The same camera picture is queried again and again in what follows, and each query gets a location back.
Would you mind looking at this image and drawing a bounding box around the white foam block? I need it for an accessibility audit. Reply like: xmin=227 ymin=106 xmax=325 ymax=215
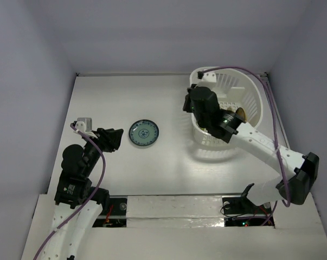
xmin=126 ymin=196 xmax=225 ymax=228

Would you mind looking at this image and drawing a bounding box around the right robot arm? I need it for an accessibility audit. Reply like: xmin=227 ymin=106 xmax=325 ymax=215
xmin=183 ymin=85 xmax=319 ymax=212

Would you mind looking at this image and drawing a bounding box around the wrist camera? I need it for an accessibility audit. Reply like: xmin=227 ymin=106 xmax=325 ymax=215
xmin=73 ymin=118 xmax=95 ymax=137
xmin=197 ymin=71 xmax=217 ymax=84

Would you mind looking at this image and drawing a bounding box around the blue green patterned plate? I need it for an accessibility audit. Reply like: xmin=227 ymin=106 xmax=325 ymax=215
xmin=128 ymin=119 xmax=159 ymax=147

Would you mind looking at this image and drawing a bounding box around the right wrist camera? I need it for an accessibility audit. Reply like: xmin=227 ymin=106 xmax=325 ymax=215
xmin=197 ymin=71 xmax=217 ymax=84

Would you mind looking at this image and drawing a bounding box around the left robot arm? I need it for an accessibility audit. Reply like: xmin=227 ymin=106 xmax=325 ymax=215
xmin=34 ymin=121 xmax=124 ymax=259

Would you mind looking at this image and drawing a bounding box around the white plastic dish rack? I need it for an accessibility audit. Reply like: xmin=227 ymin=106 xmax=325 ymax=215
xmin=189 ymin=66 xmax=263 ymax=148

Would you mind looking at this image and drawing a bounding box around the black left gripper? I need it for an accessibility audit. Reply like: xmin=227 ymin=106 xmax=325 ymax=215
xmin=83 ymin=126 xmax=123 ymax=175

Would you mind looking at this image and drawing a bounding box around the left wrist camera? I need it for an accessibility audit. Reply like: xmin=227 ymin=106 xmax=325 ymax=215
xmin=73 ymin=118 xmax=95 ymax=137

